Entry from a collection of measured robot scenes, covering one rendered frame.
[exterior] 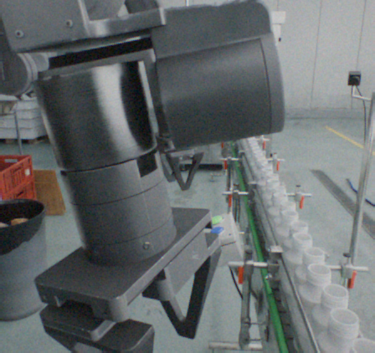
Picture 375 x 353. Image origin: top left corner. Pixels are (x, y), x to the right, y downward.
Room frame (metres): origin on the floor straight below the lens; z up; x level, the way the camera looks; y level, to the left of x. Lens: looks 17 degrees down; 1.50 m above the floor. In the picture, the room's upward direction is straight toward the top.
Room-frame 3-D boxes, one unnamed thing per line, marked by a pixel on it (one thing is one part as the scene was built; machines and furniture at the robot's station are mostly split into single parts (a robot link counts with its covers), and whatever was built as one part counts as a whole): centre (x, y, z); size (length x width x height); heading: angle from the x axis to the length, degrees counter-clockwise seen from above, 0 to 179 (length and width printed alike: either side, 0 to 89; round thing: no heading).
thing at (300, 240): (0.66, -0.23, 1.08); 0.06 x 0.06 x 0.17
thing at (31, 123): (7.37, 3.36, 0.50); 1.23 x 1.05 x 1.00; 175
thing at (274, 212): (0.89, -0.24, 1.08); 0.06 x 0.06 x 0.17
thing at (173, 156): (0.63, 0.01, 1.32); 0.07 x 0.07 x 0.09; 26
